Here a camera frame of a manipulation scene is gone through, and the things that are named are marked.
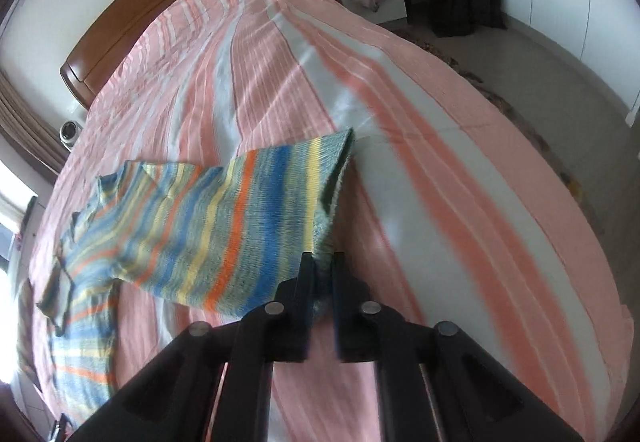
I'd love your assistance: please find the wooden headboard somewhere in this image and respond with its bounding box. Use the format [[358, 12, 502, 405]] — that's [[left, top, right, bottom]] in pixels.
[[60, 0, 287, 110]]

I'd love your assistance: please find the beige curtain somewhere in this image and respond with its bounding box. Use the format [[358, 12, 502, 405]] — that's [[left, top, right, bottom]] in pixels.
[[0, 72, 66, 168]]

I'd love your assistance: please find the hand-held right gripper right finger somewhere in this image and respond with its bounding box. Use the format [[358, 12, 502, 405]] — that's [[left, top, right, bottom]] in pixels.
[[331, 251, 587, 442]]

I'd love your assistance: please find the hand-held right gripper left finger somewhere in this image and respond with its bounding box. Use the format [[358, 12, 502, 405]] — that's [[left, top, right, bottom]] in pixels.
[[65, 252, 318, 442]]

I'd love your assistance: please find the window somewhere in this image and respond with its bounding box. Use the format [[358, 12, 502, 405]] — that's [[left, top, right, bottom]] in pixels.
[[0, 162, 38, 273]]

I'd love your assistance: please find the pink striped bed blanket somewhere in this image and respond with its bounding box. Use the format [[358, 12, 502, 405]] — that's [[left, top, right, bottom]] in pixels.
[[27, 0, 631, 442]]

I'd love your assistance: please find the multicolour striped towel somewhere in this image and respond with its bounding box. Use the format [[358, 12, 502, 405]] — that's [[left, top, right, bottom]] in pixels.
[[36, 127, 357, 425]]

